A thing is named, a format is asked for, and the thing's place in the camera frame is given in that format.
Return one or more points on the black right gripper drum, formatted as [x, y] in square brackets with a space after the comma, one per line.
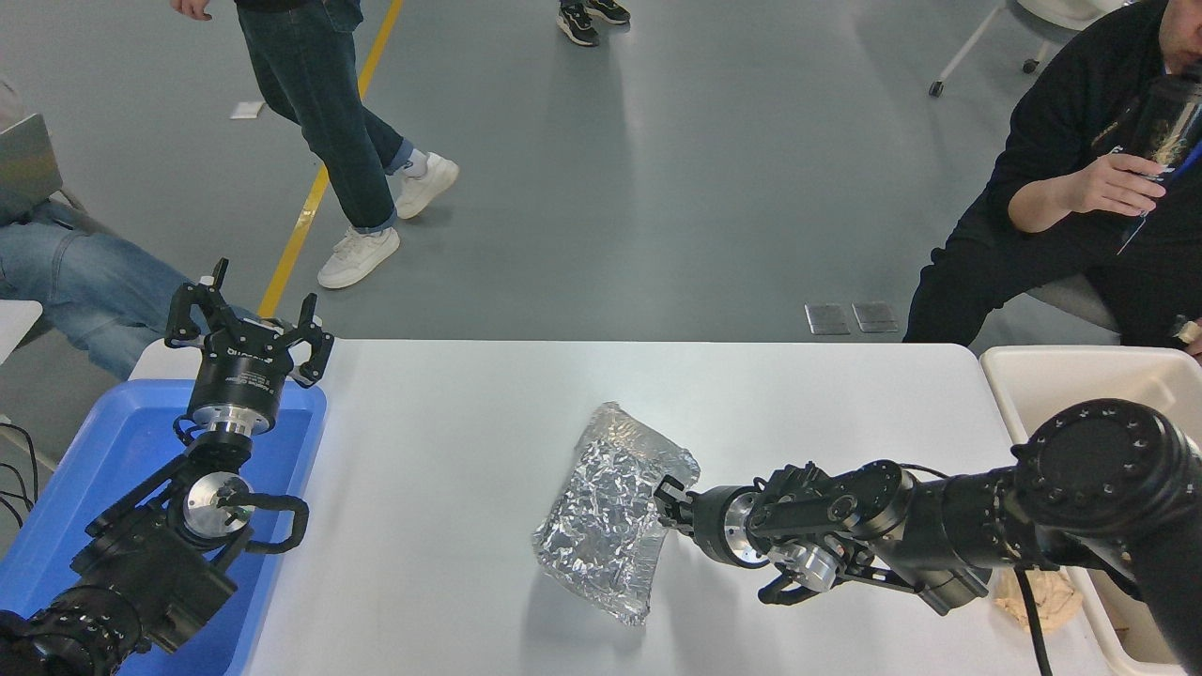
[712, 526]

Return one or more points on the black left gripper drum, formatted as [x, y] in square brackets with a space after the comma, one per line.
[239, 376]

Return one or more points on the crinkled silver foil tray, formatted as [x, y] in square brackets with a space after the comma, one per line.
[606, 507]

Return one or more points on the black drinking flask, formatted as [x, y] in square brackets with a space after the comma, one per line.
[1169, 117]

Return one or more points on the person's right forearm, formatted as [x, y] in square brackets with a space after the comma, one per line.
[1042, 207]

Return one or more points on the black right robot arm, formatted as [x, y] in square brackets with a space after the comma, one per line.
[1089, 469]

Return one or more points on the grey metal floor plate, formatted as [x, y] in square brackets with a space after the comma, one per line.
[875, 317]
[827, 319]

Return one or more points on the person's hand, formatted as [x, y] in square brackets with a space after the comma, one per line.
[192, 8]

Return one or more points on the person's left hand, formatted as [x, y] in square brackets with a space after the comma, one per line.
[1193, 336]

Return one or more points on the person's right hand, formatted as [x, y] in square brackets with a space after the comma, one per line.
[1122, 183]

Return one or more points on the blue plastic tray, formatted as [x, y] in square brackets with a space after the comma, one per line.
[122, 441]

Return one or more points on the white side table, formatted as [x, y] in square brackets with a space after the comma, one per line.
[17, 324]

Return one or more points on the white paper scrap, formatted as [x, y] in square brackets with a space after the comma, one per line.
[247, 110]

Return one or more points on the grey laptop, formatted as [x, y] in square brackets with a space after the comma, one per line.
[26, 169]

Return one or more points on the crumpled tan paper ball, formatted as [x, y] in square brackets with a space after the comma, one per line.
[1056, 601]

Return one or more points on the large pale plastic bin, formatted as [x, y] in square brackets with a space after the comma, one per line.
[1052, 385]

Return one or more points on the white rolling chair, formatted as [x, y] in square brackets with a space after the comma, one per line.
[1061, 9]

